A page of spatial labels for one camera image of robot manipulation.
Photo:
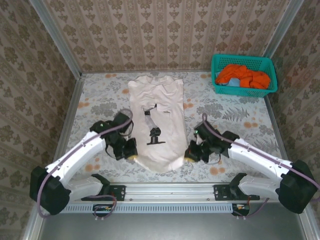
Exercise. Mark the white t-shirt with black print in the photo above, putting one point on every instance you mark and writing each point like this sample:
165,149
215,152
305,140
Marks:
165,100

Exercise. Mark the teal plastic basket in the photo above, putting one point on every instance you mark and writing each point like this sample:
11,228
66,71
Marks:
250,93

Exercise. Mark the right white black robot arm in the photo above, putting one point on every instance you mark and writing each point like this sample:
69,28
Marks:
260,157

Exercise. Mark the black connector box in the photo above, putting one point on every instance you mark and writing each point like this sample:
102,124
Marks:
102,208
241,208

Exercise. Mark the light blue t-shirt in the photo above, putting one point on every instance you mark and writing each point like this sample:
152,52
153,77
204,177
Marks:
233,82

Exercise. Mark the grey metal panel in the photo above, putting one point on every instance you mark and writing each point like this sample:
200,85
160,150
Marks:
162,227

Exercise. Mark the orange t-shirt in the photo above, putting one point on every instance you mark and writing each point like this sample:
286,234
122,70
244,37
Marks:
250,75

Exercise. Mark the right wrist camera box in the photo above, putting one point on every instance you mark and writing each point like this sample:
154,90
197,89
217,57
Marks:
202,128

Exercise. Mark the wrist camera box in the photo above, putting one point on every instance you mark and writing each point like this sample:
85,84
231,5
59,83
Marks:
121,118
202,128

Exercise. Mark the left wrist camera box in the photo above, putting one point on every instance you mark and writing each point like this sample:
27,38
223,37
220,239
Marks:
121,118

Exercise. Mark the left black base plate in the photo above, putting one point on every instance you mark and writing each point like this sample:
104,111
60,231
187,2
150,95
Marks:
118,192

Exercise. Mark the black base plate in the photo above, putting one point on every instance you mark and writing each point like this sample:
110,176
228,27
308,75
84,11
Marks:
221,192
118,192

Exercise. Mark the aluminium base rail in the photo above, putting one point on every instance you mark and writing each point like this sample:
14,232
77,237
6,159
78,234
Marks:
170,191

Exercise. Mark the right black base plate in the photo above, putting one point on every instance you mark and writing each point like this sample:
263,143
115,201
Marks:
221,192

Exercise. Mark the aluminium side rail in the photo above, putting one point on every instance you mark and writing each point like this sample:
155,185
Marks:
71,110
277,120

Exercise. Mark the aluminium frame post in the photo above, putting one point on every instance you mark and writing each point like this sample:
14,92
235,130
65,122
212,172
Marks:
56,40
280,37

